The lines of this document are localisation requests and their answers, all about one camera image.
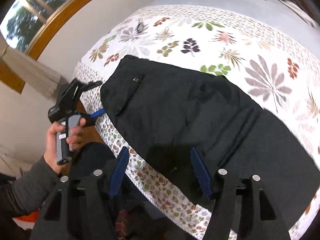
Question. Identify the large wooden framed window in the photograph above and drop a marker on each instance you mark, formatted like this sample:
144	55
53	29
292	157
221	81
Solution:
27	10

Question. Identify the beige ribbed panel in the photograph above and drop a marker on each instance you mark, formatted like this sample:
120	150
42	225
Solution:
32	72

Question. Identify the grey-blue bed sheet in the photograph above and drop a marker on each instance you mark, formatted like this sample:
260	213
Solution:
225	2

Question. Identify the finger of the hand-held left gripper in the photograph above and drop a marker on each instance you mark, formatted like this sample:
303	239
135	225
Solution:
90	86
98	113

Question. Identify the orange white object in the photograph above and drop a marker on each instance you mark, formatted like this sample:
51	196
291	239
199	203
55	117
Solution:
26	220

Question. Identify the person's left forearm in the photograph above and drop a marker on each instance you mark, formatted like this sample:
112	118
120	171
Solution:
27	192

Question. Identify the floral white quilt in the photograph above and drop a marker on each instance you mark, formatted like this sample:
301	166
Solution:
175	37

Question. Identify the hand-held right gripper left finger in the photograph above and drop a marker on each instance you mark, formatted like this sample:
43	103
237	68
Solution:
119	172

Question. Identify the person's left hand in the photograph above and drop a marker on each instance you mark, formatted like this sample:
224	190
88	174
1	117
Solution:
51	150

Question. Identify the red plaid cloth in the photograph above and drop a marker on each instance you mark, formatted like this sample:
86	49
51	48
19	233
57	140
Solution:
127	223

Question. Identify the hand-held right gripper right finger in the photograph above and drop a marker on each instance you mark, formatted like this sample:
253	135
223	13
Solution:
200	172

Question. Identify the black pants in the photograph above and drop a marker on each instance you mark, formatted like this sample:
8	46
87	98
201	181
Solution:
187	110

